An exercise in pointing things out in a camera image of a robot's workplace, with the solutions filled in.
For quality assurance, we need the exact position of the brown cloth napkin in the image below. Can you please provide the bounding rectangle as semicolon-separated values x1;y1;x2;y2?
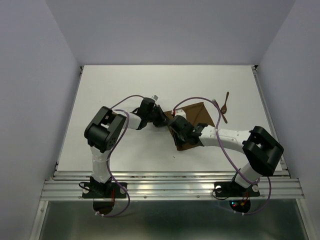
164;102;215;151

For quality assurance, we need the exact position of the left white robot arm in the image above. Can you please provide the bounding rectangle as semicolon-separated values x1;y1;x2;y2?
84;97;169;197

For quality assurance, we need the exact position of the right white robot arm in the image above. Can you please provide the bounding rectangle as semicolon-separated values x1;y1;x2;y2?
168;115;284;195

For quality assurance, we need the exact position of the brown wooden fork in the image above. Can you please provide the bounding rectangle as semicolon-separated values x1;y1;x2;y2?
212;99;228;124

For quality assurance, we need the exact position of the brown wooden spoon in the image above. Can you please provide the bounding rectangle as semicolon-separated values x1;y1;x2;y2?
220;91;230;114

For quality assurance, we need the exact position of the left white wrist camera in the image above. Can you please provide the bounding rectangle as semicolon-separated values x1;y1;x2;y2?
151;95;159;102

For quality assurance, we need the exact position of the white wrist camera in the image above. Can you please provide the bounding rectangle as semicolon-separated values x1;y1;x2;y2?
174;109;187;119
151;95;159;102

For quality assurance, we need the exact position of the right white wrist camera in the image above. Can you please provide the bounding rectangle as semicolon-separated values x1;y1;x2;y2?
174;109;187;119

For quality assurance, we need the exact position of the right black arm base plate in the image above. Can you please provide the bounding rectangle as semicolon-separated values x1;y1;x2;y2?
212;181;260;199

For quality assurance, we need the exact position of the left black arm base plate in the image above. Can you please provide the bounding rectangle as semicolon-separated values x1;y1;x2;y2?
80;182;127;199

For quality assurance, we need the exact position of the aluminium front rail frame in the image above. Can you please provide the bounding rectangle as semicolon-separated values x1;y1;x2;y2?
29;170;316;240

